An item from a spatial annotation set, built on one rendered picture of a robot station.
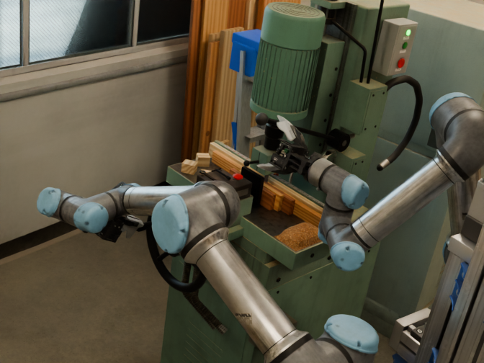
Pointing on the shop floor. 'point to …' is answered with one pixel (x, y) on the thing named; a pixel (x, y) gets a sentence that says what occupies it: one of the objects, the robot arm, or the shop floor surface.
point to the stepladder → (247, 45)
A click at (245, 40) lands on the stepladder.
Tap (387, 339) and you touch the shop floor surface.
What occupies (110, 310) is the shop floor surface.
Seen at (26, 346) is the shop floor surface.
